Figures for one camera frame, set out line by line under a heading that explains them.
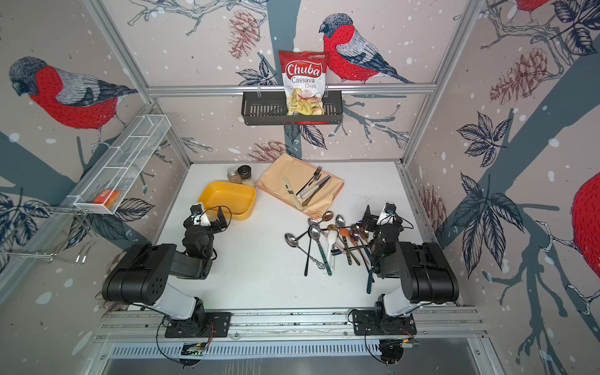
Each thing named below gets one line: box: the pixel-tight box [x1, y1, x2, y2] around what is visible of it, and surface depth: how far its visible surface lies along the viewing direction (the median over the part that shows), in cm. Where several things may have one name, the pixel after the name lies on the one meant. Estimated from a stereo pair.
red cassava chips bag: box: [278, 50, 329, 116], surface depth 85 cm
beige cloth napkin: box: [256, 152, 345, 219], surface depth 113 cm
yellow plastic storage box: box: [196, 180, 258, 222], surface depth 108 cm
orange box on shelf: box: [92, 189, 120, 210], surface depth 68 cm
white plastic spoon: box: [328, 229, 339, 272], surface depth 92 cm
